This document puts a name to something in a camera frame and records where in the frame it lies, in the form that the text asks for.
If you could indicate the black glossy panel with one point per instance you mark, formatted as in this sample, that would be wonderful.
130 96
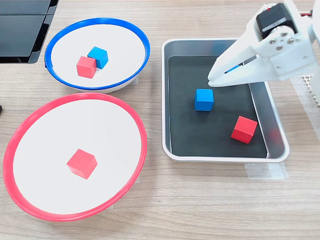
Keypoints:
17 37
22 6

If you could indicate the red cube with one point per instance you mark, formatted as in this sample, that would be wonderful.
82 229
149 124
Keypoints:
86 67
81 163
243 130

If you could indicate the pale perforated base plate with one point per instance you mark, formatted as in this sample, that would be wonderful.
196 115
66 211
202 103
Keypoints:
310 85

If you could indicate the black tray mat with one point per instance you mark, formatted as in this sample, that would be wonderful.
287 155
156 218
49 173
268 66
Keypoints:
190 130

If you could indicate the red-rimmed white plate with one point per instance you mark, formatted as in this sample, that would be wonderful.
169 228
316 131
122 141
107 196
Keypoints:
50 125

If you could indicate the steel tray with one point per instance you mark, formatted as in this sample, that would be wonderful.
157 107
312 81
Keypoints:
277 135

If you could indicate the blue-rimmed white plate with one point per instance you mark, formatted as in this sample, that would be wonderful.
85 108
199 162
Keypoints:
120 50

